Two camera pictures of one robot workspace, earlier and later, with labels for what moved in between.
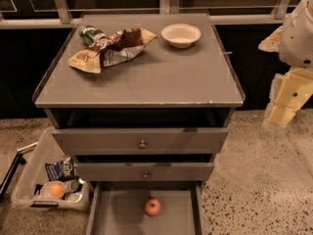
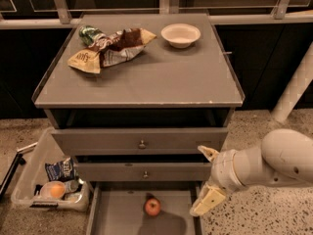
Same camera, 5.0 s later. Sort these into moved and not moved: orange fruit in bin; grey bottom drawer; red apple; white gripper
Moved: white gripper
Not moved: grey bottom drawer; red apple; orange fruit in bin
